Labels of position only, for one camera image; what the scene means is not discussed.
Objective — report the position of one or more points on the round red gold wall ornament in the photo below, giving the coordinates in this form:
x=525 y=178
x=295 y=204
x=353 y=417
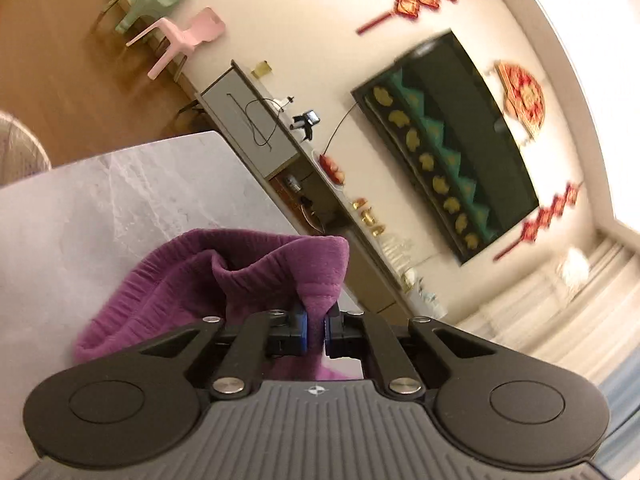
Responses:
x=522 y=97

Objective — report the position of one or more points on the white lace curtain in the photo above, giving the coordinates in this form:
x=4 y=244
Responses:
x=550 y=320

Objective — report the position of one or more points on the cluster of clear glass cups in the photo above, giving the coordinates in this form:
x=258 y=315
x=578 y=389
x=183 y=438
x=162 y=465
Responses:
x=397 y=250

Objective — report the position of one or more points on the pink plastic chair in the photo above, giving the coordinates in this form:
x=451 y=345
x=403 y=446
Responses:
x=185 y=32

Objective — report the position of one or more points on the gold incense burner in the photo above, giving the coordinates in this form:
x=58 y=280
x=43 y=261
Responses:
x=370 y=217

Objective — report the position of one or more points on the purple garment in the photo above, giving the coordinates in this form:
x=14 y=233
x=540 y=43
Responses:
x=175 y=280

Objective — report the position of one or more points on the red plate of fruit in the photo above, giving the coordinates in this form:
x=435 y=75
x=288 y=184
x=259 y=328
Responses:
x=332 y=169

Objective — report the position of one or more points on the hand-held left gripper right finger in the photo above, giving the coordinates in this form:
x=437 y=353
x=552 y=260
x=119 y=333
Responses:
x=329 y=332

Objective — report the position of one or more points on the gold tissue box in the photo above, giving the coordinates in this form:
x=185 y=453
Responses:
x=412 y=279

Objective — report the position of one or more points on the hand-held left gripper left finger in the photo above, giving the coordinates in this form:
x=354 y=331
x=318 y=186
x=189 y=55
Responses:
x=301 y=330

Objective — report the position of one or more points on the wall-mounted patterned television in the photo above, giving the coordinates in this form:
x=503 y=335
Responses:
x=450 y=145

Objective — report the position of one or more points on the small gold cup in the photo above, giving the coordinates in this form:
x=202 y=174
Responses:
x=262 y=70

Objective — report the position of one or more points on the long grey TV cabinet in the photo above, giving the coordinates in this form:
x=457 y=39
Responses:
x=240 y=120

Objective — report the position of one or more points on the black handheld device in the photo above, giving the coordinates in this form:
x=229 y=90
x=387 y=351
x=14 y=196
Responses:
x=306 y=122

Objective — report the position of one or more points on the small amber glass cup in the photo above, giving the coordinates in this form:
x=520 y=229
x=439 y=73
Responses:
x=377 y=230
x=361 y=204

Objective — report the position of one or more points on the beige woven object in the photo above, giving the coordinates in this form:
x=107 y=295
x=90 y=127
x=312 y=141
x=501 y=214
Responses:
x=20 y=150

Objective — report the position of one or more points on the green plastic chair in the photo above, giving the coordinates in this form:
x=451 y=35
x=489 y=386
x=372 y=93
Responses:
x=150 y=0

